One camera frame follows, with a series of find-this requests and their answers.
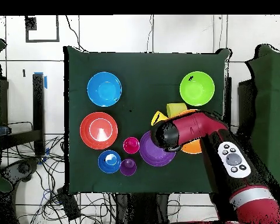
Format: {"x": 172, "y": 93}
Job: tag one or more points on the large orange plastic bowl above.
{"x": 191, "y": 148}

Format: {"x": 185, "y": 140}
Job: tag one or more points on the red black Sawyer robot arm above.
{"x": 191, "y": 127}

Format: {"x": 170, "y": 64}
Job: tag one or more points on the yellow plastic cup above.
{"x": 157, "y": 117}

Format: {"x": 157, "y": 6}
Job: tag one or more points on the pink plastic cup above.
{"x": 131, "y": 145}

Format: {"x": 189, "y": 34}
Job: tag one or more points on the dark green table cloth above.
{"x": 149, "y": 93}

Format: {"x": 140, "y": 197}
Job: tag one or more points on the purple plastic bowl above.
{"x": 154, "y": 156}

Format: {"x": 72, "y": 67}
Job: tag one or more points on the pale yellow ribbed cup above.
{"x": 176, "y": 109}

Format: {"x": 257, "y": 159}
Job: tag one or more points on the purple plastic cup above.
{"x": 128, "y": 169}

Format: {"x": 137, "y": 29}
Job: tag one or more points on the light blue plastic bowl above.
{"x": 104, "y": 89}

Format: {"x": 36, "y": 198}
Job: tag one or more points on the red plastic bowl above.
{"x": 86, "y": 130}

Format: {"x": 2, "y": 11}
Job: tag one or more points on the small dark blue bowl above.
{"x": 102, "y": 163}

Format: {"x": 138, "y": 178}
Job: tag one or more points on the green plastic bowl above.
{"x": 197, "y": 91}

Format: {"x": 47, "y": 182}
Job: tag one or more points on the black metal stand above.
{"x": 38, "y": 112}

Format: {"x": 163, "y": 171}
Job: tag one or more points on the black power box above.
{"x": 68, "y": 205}

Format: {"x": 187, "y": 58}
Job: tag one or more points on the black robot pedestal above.
{"x": 140, "y": 210}

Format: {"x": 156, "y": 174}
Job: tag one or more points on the black square floor frame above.
{"x": 26, "y": 35}

